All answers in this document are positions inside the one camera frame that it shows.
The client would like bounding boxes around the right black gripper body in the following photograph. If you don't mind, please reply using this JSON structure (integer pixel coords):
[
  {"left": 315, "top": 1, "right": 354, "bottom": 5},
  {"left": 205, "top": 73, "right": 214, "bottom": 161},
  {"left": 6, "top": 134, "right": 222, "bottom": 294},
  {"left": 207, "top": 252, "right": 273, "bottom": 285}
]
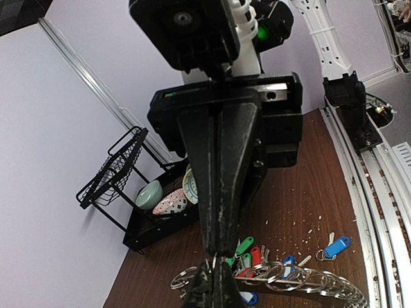
[{"left": 148, "top": 74, "right": 302, "bottom": 180}]

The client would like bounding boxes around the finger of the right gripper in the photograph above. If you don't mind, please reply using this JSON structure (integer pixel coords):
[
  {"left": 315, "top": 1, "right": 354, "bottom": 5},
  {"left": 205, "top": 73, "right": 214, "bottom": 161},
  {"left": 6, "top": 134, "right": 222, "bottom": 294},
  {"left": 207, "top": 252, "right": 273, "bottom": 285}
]
[
  {"left": 216, "top": 102, "right": 261, "bottom": 257},
  {"left": 178, "top": 107, "right": 218, "bottom": 255}
]

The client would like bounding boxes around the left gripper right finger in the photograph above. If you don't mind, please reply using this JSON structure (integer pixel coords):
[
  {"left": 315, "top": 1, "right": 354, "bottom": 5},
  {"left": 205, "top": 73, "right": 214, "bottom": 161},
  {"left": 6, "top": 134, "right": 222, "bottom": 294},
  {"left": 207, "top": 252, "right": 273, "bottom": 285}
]
[{"left": 213, "top": 260, "right": 243, "bottom": 308}]

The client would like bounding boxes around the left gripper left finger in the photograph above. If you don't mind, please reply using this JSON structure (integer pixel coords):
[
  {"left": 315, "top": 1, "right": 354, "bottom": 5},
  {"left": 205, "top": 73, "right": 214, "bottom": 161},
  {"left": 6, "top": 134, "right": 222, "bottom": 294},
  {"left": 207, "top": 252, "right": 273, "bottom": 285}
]
[{"left": 182, "top": 260, "right": 213, "bottom": 308}]

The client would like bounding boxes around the pile of tagged keys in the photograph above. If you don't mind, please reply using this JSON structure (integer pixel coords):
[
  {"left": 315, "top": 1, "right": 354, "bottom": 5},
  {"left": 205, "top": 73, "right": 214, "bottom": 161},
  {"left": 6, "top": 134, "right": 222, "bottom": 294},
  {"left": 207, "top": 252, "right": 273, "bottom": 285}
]
[{"left": 225, "top": 236, "right": 304, "bottom": 282}]

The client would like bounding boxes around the silver chain of keyrings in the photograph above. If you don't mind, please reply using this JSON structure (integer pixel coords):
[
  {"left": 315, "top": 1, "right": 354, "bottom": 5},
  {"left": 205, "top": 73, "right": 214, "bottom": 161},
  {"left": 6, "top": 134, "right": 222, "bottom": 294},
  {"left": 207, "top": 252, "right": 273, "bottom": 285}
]
[{"left": 170, "top": 253, "right": 370, "bottom": 308}]

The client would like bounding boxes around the blue tagged key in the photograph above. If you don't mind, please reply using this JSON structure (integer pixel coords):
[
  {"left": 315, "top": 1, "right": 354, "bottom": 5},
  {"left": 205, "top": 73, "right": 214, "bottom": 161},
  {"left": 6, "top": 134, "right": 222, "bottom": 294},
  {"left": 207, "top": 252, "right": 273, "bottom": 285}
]
[
  {"left": 239, "top": 291, "right": 258, "bottom": 306},
  {"left": 315, "top": 232, "right": 351, "bottom": 261}
]

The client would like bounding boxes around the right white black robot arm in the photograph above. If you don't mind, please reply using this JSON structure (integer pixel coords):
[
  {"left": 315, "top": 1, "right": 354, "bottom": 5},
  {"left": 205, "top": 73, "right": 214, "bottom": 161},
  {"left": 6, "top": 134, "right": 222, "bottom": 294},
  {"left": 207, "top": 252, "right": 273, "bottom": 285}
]
[{"left": 148, "top": 1, "right": 381, "bottom": 257}]

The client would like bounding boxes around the yellow patterned bowl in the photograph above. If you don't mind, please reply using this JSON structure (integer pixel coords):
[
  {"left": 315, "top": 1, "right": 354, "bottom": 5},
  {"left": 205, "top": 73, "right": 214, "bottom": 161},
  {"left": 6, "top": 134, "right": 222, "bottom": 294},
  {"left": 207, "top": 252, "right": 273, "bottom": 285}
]
[{"left": 182, "top": 169, "right": 198, "bottom": 205}]

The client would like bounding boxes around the pink patterned bowl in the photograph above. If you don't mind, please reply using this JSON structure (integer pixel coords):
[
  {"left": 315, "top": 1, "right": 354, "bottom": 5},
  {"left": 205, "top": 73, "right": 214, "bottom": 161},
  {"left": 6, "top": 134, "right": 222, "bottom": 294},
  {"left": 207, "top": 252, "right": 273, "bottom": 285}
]
[{"left": 152, "top": 189, "right": 188, "bottom": 216}]

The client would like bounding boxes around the light green bowl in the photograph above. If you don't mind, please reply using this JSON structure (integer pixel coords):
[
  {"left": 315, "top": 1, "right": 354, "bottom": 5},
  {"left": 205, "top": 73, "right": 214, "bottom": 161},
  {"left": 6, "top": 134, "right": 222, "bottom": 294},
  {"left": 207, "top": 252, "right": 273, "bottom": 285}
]
[{"left": 135, "top": 180, "right": 163, "bottom": 210}]

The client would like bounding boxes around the right green led board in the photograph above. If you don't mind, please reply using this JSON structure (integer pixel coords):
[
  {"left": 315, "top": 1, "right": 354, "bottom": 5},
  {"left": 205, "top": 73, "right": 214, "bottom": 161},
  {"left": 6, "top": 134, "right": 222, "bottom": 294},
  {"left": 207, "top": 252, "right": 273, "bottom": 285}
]
[{"left": 366, "top": 93, "right": 396, "bottom": 128}]

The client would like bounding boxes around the right aluminium frame post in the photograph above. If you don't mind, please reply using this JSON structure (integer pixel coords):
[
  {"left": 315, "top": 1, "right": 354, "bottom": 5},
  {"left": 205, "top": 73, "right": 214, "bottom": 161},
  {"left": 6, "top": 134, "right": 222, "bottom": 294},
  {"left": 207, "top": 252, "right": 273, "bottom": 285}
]
[{"left": 37, "top": 16, "right": 174, "bottom": 164}]

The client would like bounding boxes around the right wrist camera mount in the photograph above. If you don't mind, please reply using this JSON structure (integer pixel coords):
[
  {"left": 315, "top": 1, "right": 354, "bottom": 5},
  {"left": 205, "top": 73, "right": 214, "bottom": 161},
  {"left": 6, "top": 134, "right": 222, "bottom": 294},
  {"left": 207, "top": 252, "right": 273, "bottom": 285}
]
[{"left": 128, "top": 0, "right": 263, "bottom": 84}]

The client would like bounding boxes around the black wire dish rack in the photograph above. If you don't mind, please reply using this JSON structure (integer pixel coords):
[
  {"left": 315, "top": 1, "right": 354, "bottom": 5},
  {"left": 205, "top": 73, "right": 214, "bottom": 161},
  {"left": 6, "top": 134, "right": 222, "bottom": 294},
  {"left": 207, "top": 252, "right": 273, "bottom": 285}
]
[{"left": 76, "top": 126, "right": 198, "bottom": 253}]

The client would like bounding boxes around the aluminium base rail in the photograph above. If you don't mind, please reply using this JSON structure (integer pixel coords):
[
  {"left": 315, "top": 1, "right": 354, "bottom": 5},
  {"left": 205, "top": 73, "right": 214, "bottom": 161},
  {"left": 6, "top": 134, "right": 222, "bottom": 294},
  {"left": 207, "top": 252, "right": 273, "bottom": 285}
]
[{"left": 321, "top": 104, "right": 410, "bottom": 307}]

